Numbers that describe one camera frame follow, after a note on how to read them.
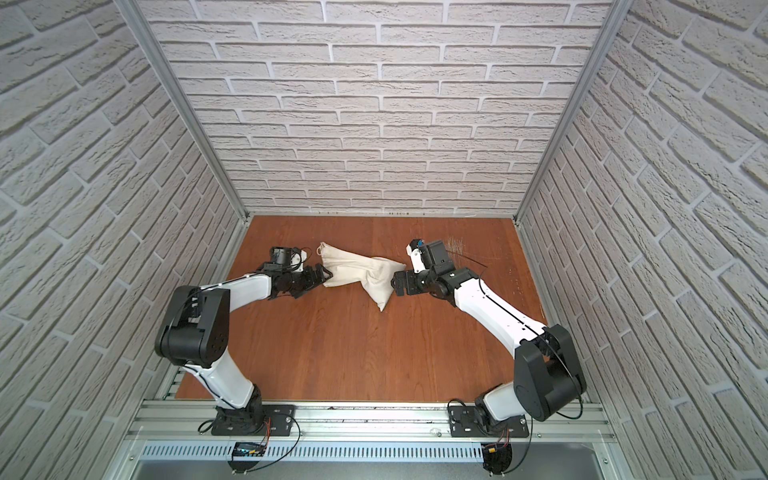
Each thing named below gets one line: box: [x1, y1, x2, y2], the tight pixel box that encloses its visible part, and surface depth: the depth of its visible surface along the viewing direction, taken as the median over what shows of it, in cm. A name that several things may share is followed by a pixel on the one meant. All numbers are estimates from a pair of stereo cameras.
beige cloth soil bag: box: [317, 242, 407, 312], surface depth 97 cm
